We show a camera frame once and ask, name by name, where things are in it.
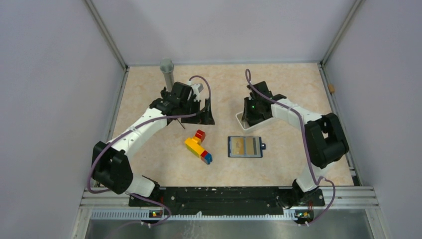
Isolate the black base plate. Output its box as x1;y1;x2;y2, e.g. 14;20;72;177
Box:
128;186;325;217

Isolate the grey microphone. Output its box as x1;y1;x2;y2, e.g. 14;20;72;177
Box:
159;58;174;92

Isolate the white card tray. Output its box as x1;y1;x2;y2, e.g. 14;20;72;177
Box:
235;112;277;134

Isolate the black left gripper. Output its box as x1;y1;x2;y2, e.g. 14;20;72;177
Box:
179;98;214;124

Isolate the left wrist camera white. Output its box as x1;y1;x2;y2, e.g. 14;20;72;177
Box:
188;81;204;97

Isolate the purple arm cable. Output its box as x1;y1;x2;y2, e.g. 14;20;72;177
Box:
244;69;336;225
86;75;212;227

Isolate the aluminium frame rail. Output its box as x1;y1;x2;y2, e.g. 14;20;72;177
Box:
318;0;365;185
84;0;129;187

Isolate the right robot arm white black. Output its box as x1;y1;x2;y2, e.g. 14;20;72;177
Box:
237;81;349;205

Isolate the gold credit card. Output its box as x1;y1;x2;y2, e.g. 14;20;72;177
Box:
245;137;260;157
231;137;244;156

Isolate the small brown cork piece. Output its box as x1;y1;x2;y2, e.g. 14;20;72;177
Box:
327;84;335;94

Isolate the aluminium frame rail right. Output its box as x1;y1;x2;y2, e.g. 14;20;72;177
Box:
318;0;365;185

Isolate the dark blue card holder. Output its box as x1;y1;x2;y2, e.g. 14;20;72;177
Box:
227;136;266;158

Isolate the red yellow toy brick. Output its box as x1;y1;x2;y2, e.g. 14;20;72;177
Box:
192;129;206;145

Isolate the red blue toy brick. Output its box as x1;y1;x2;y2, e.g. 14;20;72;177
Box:
200;150;212;165

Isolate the yellow green toy brick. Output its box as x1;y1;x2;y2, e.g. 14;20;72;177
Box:
185;138;205;158

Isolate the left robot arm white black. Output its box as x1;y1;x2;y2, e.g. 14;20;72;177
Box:
89;80;214;206

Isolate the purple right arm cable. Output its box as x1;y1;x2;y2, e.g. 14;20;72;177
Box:
244;69;336;225

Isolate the black mini tripod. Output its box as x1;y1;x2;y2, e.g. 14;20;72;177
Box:
162;87;186;130

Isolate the aluminium frame rail left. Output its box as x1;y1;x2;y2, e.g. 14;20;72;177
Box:
84;0;129;187

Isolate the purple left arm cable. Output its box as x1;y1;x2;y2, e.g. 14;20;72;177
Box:
86;75;212;227

